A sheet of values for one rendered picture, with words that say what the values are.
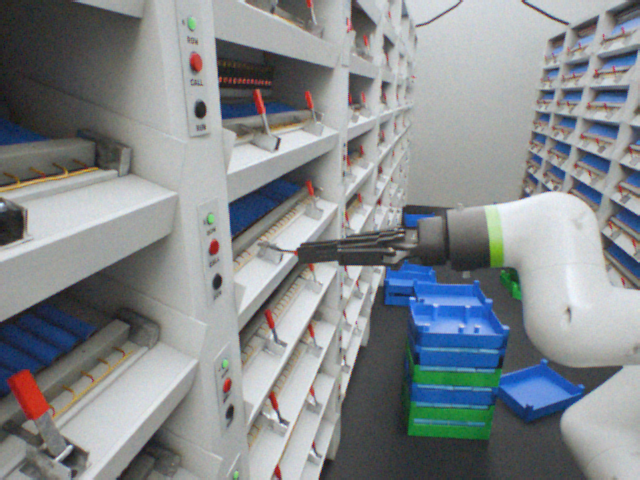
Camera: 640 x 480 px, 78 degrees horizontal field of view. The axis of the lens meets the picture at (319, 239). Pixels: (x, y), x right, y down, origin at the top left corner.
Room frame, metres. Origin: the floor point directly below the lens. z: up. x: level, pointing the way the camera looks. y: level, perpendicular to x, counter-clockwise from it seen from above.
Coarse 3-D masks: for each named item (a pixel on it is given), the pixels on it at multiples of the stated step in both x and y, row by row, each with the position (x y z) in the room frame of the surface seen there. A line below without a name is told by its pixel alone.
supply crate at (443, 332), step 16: (416, 304) 1.35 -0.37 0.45; (432, 304) 1.35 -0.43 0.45; (448, 304) 1.35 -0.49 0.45; (416, 320) 1.32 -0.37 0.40; (432, 320) 1.31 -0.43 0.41; (448, 320) 1.32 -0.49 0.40; (480, 320) 1.32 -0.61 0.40; (496, 320) 1.24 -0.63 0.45; (416, 336) 1.17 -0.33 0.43; (432, 336) 1.16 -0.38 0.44; (448, 336) 1.15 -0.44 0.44; (464, 336) 1.15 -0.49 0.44; (480, 336) 1.14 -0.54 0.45; (496, 336) 1.14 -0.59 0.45
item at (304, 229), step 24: (336, 192) 1.05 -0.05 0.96; (288, 216) 0.86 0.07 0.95; (264, 240) 0.71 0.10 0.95; (288, 240) 0.74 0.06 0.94; (312, 240) 0.84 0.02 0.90; (264, 264) 0.62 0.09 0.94; (288, 264) 0.68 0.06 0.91; (240, 288) 0.46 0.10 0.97; (264, 288) 0.56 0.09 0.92; (240, 312) 0.48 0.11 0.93
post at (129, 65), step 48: (0, 0) 0.42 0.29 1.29; (48, 0) 0.41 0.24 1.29; (192, 0) 0.43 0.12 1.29; (0, 48) 0.42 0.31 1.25; (48, 48) 0.41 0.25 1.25; (96, 48) 0.39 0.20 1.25; (144, 48) 0.38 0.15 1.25; (0, 96) 0.43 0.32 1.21; (96, 96) 0.40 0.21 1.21; (144, 96) 0.38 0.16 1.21; (192, 144) 0.41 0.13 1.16; (192, 192) 0.40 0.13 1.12; (192, 240) 0.39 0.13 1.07; (144, 288) 0.39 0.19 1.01; (192, 288) 0.38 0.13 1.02; (240, 384) 0.46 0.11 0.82; (192, 432) 0.38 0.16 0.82; (240, 432) 0.45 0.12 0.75
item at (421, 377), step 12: (408, 348) 1.29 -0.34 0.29; (408, 360) 1.27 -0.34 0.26; (420, 372) 1.16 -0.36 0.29; (432, 372) 1.15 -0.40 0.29; (444, 372) 1.15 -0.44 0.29; (456, 372) 1.15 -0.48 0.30; (468, 372) 1.15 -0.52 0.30; (444, 384) 1.15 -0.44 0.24; (456, 384) 1.15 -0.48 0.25; (468, 384) 1.15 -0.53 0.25; (480, 384) 1.14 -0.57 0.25; (492, 384) 1.14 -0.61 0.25
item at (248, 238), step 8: (296, 192) 0.97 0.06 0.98; (304, 192) 0.98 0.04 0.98; (288, 200) 0.89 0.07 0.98; (296, 200) 0.91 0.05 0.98; (304, 200) 0.96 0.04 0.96; (280, 208) 0.83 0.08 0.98; (288, 208) 0.86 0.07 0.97; (272, 216) 0.77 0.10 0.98; (280, 216) 0.81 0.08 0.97; (256, 224) 0.71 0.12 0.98; (264, 224) 0.72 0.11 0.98; (272, 224) 0.76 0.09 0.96; (248, 232) 0.67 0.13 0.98; (256, 232) 0.68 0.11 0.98; (264, 232) 0.73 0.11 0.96; (240, 240) 0.63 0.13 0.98; (248, 240) 0.64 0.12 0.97; (256, 240) 0.69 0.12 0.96; (232, 248) 0.60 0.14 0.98; (240, 248) 0.61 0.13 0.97; (232, 256) 0.59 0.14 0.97; (240, 256) 0.60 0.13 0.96
